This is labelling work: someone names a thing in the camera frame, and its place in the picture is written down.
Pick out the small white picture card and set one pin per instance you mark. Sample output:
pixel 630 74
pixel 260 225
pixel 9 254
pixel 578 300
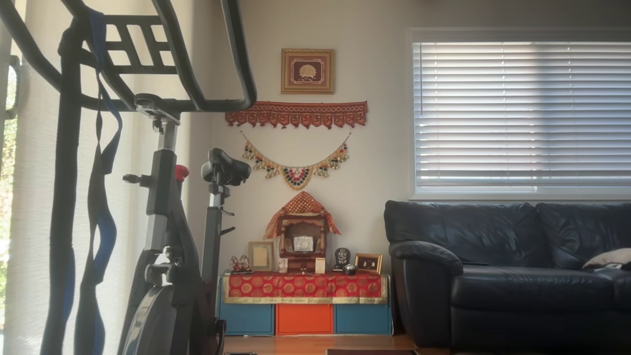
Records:
pixel 282 266
pixel 320 266

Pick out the dark idol plaque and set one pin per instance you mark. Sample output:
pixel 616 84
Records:
pixel 341 257

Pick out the beaded wall garland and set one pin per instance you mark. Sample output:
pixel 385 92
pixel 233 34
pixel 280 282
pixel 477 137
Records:
pixel 296 176

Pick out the white window blinds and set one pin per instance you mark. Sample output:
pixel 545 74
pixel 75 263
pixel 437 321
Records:
pixel 517 118

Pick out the silver shrine plaque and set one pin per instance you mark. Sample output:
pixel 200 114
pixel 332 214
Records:
pixel 303 243

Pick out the gold photo frame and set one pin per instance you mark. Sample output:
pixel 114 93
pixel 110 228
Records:
pixel 368 263

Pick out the red gold table runner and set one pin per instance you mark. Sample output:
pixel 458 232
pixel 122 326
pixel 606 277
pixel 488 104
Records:
pixel 303 287

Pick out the small black bowl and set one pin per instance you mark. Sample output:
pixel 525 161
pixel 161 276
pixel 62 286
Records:
pixel 349 269

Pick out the black leather sofa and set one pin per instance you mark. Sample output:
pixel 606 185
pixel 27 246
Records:
pixel 493 291

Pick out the white sheer curtain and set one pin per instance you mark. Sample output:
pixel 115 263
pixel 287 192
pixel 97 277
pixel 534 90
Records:
pixel 34 222

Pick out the gold framed wall picture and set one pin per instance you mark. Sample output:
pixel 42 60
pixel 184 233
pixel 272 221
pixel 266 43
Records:
pixel 307 71

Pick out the small wooden shrine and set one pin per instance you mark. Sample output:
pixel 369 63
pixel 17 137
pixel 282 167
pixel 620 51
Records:
pixel 301 264

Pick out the white cushion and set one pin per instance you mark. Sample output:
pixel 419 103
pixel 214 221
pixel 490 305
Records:
pixel 611 257

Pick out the blue black resistance band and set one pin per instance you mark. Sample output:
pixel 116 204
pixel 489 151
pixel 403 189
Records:
pixel 98 222

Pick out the beige photo frame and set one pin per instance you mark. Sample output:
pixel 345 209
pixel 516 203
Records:
pixel 260 256

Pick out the black grey exercise bike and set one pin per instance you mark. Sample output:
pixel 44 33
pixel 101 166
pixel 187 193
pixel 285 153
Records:
pixel 162 197

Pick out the dark floor rug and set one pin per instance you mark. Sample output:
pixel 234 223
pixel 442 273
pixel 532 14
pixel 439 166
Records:
pixel 369 352

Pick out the white window frame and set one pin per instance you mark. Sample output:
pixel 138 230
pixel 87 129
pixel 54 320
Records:
pixel 410 123

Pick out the red embroidered wall valance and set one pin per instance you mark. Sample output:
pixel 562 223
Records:
pixel 296 113

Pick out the blue storage bin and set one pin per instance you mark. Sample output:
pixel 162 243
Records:
pixel 246 319
pixel 362 319

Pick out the colourful deity figurines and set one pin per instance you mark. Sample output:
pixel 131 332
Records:
pixel 240 265

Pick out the red gold shrine cloth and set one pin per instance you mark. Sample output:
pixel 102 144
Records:
pixel 301 203

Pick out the orange storage bin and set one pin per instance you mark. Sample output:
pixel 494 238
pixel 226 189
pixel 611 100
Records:
pixel 304 319

